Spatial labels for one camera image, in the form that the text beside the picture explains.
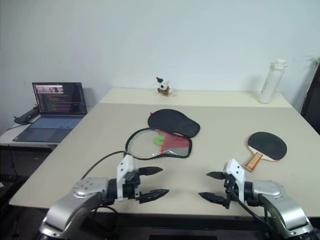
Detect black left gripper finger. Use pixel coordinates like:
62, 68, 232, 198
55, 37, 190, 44
138, 189, 171, 205
138, 166, 164, 177

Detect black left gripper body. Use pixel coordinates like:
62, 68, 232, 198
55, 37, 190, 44
122, 169, 141, 201

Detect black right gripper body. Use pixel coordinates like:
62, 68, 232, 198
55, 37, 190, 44
223, 174, 238, 210

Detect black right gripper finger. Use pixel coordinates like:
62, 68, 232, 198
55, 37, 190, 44
198, 191, 229, 205
206, 171, 226, 180

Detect green zipper pull charm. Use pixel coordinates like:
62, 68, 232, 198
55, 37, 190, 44
152, 133, 166, 148

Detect black and red paddle case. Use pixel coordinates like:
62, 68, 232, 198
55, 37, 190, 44
125, 108, 202, 160

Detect black rubber table tennis paddle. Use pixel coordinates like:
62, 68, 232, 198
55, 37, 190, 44
244, 131, 288, 174

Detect small white plush toy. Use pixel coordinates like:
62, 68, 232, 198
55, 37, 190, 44
155, 76, 173, 97

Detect open blue laptop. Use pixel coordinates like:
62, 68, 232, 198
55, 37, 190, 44
12, 82, 88, 144

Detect white water bottle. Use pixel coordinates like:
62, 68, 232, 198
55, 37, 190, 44
257, 58, 288, 105

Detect black office chair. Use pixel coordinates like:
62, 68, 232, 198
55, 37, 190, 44
300, 56, 320, 138

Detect black handheld controller device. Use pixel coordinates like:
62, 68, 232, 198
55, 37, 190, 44
14, 105, 41, 125

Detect white side table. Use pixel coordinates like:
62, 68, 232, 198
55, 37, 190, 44
0, 113, 89, 151

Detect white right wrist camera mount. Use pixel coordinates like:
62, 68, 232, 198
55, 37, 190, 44
223, 158, 247, 202

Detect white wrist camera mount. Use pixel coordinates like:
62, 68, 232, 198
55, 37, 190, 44
223, 158, 247, 202
116, 154, 137, 202

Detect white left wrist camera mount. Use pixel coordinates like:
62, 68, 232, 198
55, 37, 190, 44
116, 154, 137, 202

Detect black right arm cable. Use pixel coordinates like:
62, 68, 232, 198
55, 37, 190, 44
230, 188, 275, 237

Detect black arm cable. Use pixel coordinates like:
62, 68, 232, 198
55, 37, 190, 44
230, 188, 275, 237
79, 150, 127, 213

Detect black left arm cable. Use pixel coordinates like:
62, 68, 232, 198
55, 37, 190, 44
79, 150, 127, 213

